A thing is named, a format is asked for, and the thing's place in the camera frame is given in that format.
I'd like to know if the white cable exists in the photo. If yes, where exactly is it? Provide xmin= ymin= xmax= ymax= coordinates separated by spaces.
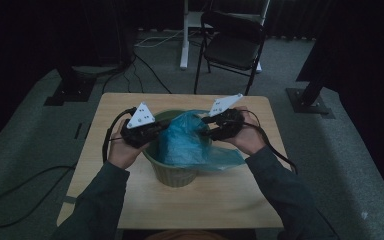
xmin=134 ymin=29 xmax=185 ymax=49

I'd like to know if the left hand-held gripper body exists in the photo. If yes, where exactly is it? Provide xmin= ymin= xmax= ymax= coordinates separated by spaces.
xmin=119 ymin=101 xmax=163 ymax=150

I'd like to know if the long black looped cable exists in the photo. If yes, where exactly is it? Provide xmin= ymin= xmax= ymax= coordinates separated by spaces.
xmin=0 ymin=164 xmax=78 ymax=230

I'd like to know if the black folding chair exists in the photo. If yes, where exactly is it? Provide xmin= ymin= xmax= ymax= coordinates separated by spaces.
xmin=193 ymin=10 xmax=268 ymax=97

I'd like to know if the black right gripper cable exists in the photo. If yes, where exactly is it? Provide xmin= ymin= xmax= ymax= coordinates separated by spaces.
xmin=243 ymin=109 xmax=298 ymax=175

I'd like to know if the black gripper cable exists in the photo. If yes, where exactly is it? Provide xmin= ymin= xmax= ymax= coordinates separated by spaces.
xmin=101 ymin=106 xmax=138 ymax=164
xmin=243 ymin=109 xmax=298 ymax=175

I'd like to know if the black stand with square base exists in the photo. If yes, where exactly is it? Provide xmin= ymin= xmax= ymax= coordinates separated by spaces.
xmin=43 ymin=64 xmax=98 ymax=107
xmin=285 ymin=49 xmax=336 ymax=120

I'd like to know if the person's right hand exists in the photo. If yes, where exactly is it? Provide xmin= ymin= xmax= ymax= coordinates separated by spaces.
xmin=223 ymin=106 xmax=268 ymax=156

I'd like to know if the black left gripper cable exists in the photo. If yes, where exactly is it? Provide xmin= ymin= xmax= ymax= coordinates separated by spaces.
xmin=101 ymin=106 xmax=138 ymax=164

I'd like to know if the white desk frame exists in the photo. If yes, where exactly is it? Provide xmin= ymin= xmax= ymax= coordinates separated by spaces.
xmin=179 ymin=0 xmax=271 ymax=74

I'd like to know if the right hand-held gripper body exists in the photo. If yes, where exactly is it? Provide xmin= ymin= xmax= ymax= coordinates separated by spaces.
xmin=208 ymin=93 xmax=246 ymax=141

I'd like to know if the person's left hand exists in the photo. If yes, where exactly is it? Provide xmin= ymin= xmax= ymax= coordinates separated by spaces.
xmin=108 ymin=119 xmax=151 ymax=170

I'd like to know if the green ribbed bin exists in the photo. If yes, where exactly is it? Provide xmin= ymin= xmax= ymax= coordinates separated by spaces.
xmin=142 ymin=109 xmax=214 ymax=188

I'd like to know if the person's lap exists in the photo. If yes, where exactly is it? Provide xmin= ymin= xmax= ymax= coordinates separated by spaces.
xmin=144 ymin=229 xmax=230 ymax=240

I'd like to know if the grey round stand base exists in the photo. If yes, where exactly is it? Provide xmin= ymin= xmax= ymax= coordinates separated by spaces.
xmin=71 ymin=64 xmax=122 ymax=77

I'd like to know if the dark curtain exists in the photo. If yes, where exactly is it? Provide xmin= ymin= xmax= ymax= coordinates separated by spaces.
xmin=0 ymin=0 xmax=138 ymax=158
xmin=294 ymin=0 xmax=384 ymax=214

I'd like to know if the blue plastic bag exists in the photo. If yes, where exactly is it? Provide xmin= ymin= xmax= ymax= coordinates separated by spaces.
xmin=156 ymin=109 xmax=247 ymax=173

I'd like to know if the thin black cable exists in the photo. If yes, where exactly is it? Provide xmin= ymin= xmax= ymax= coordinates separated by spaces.
xmin=133 ymin=52 xmax=173 ymax=95
xmin=101 ymin=58 xmax=138 ymax=95

